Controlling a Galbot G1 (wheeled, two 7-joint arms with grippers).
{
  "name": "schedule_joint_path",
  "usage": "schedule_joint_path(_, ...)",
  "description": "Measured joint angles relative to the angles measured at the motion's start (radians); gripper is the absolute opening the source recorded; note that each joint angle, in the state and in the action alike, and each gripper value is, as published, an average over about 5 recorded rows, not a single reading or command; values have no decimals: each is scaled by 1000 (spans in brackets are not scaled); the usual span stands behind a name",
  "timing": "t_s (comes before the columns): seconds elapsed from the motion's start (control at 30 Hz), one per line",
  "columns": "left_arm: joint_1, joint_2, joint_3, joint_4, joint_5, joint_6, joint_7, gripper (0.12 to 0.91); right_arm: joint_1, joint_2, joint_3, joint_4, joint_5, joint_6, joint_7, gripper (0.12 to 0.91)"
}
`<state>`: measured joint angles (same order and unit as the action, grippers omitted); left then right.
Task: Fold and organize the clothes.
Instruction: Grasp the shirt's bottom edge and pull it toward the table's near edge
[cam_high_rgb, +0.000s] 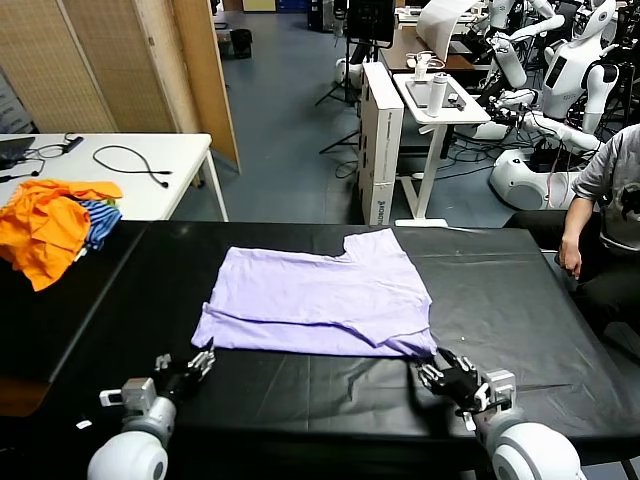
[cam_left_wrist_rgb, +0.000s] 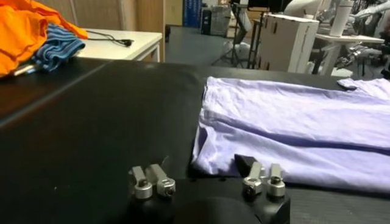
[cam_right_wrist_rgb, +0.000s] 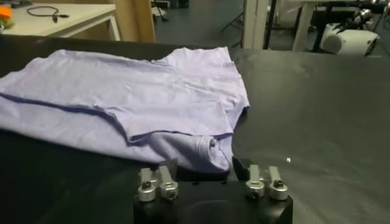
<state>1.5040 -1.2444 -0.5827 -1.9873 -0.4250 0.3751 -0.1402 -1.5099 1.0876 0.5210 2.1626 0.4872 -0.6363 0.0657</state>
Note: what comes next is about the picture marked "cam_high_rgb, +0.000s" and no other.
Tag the orange garment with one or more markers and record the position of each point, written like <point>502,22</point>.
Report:
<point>45,230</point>

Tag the wooden folding screen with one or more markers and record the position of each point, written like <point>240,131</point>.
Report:
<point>125,65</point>

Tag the person's right forearm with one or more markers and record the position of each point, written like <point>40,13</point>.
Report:
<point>575,220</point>

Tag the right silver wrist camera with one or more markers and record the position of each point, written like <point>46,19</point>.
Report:
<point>500,382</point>

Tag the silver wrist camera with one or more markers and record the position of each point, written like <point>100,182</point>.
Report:
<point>500,382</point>
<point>137,390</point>

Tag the white humanoid robot black screen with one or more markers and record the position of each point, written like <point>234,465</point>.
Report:
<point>565,80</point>

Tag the white table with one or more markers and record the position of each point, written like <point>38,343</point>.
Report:
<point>185,150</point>

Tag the white standing desk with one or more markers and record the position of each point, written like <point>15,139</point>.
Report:
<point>472,116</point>

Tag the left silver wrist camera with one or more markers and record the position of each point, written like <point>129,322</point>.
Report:
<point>137,390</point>

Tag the grey tablet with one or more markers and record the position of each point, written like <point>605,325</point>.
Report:
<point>417,92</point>

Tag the black laptop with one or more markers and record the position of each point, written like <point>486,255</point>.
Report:
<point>12,147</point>

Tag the person's right hand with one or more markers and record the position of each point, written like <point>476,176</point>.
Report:
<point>570,259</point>

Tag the black table cover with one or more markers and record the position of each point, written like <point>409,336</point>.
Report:
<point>520,270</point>

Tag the blue storage bins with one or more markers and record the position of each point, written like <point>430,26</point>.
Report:
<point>292,5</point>

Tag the small white robot base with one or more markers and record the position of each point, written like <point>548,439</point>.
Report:
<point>350,70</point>

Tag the black waste bin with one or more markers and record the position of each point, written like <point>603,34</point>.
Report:
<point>241,45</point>

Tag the white headset on stand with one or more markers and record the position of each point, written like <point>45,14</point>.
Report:
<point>421,67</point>

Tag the blue striped garment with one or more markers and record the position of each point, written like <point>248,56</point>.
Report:
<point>102,220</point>

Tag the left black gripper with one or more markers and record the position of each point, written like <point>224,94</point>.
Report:
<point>177,381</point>

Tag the lavender t-shirt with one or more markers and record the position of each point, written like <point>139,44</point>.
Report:
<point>320,290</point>

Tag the black tripod stand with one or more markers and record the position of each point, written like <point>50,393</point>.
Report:
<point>346,75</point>

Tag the brown wooden desk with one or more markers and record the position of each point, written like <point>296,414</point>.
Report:
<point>400,50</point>

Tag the white bottle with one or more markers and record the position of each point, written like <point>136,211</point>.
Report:
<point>436,95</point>

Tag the black monitor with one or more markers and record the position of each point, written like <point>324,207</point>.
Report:
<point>370,20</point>

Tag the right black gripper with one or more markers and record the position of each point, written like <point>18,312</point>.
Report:
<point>460,387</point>

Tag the seated person grey t-shirt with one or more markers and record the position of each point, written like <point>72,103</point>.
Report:
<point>615,165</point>

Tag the tall white cardboard box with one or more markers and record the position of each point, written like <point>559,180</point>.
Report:
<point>385,150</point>

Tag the small black device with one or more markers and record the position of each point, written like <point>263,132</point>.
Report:
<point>457,103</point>

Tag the white curved panel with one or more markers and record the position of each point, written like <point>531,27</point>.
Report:
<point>437,30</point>

